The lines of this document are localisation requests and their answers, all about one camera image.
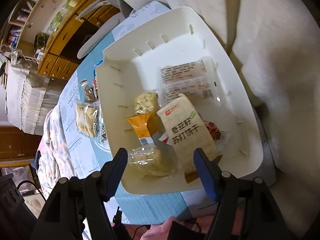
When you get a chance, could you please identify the beige soda cracker packet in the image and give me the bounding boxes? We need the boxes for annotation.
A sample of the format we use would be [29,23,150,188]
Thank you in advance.
[157,94,222,184]

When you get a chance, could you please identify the red white snack packet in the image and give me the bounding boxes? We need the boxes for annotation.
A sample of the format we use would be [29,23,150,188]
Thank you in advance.
[158,120,231,153]

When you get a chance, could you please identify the clear wrapped yellow pastry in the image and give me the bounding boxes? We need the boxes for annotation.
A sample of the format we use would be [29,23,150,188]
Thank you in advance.
[128,144,176,177]

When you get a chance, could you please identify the dark jerky clear packet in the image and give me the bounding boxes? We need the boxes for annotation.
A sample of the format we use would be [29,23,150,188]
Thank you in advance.
[99,119,107,142]

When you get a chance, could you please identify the floral blanket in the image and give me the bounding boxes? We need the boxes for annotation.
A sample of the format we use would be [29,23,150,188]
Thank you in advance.
[37,105,76,198]

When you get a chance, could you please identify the orange wrapped rice cracker snack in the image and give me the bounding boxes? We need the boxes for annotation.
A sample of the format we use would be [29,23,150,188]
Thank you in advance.
[126,91,159,146]

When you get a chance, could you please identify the small nut bar packet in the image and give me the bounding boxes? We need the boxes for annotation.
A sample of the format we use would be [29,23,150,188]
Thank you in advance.
[80,80,97,103]

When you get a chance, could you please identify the clear white printed snack bag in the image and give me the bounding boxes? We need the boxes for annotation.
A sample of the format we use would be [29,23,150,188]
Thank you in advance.
[158,56,219,105]

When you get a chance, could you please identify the blue red snack packet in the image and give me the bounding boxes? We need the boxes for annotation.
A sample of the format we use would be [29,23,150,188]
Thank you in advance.
[93,60,103,98]

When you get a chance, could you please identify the white plastic storage bin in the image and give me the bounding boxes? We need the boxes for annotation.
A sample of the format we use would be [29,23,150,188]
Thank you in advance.
[97,7,263,178]

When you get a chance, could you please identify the white lace covered cabinet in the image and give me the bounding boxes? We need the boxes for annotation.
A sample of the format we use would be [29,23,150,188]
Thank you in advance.
[5,64,66,135]

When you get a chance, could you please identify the white sofa cushions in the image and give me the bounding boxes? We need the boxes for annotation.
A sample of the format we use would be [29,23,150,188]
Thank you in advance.
[100,0,320,230]

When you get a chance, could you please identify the wooden desk with drawers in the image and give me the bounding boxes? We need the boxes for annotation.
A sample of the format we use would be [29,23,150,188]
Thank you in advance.
[37,0,120,81]

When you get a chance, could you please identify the grey white office chair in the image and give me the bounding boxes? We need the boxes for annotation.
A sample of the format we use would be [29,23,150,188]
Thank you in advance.
[76,0,133,59]

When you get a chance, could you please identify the wooden wall bookshelf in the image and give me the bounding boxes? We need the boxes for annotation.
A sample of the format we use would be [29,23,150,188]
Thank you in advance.
[0,0,83,55]

